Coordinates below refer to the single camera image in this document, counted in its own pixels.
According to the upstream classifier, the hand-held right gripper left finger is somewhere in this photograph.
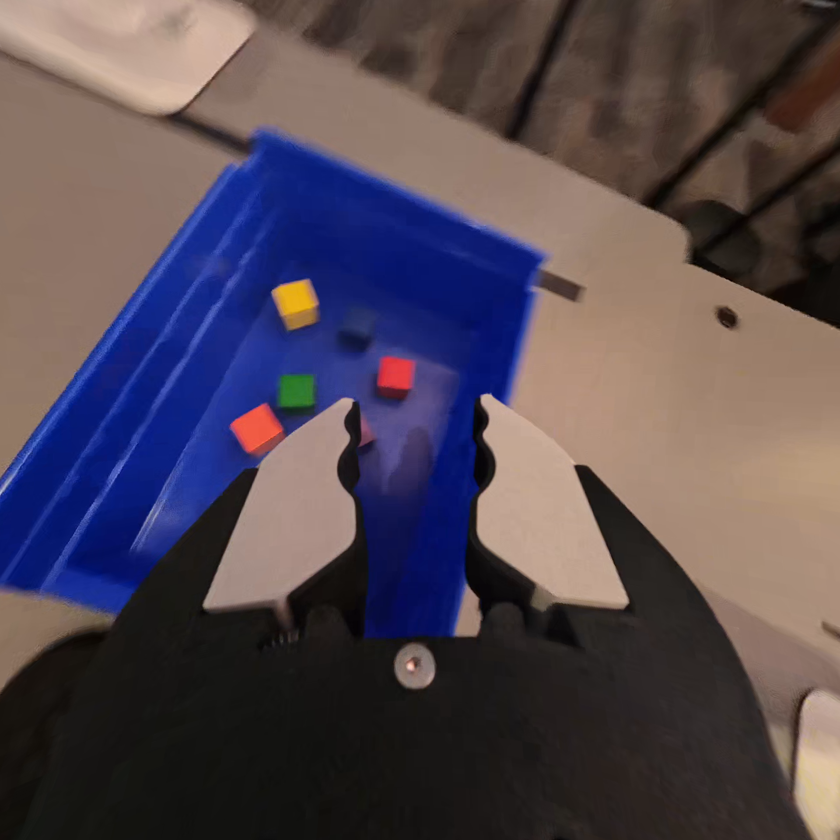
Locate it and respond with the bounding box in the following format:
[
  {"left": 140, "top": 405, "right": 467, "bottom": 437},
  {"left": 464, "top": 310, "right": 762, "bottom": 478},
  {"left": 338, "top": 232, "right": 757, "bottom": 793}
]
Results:
[{"left": 202, "top": 397, "right": 369, "bottom": 629}]

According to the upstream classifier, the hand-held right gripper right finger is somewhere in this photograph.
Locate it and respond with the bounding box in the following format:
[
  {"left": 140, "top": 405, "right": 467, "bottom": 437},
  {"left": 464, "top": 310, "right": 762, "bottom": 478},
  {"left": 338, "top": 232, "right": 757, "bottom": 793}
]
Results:
[{"left": 465, "top": 394, "right": 631, "bottom": 616}]

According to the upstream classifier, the orange wooden cube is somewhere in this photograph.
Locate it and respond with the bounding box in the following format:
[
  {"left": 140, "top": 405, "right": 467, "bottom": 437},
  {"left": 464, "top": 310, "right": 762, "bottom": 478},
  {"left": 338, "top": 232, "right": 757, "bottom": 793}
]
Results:
[{"left": 230, "top": 402, "right": 286, "bottom": 457}]

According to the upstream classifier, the green wooden cube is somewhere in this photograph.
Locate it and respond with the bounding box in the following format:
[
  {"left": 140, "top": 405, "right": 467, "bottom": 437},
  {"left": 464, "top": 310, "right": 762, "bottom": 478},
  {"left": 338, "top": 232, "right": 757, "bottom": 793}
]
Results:
[{"left": 276, "top": 374, "right": 317, "bottom": 414}]

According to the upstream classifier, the blue plastic storage bin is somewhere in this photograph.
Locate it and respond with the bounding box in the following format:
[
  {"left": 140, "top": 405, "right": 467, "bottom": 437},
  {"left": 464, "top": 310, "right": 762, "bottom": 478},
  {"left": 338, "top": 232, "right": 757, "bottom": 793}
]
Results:
[{"left": 0, "top": 128, "right": 547, "bottom": 641}]

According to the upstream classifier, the red wooden cube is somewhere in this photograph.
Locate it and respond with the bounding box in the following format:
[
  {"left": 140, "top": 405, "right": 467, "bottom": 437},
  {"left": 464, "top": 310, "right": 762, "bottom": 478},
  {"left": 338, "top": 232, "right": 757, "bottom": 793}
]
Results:
[{"left": 375, "top": 356, "right": 417, "bottom": 400}]

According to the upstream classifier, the dark blue wooden cube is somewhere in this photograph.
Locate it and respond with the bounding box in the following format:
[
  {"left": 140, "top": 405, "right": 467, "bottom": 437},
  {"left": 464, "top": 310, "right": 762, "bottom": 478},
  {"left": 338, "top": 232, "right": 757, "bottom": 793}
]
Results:
[{"left": 336, "top": 305, "right": 378, "bottom": 352}]

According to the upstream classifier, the yellow wooden cube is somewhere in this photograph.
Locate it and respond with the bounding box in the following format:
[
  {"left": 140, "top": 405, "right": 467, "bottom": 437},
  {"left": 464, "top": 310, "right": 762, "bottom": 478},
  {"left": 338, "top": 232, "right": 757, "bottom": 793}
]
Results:
[{"left": 271, "top": 278, "right": 321, "bottom": 331}]

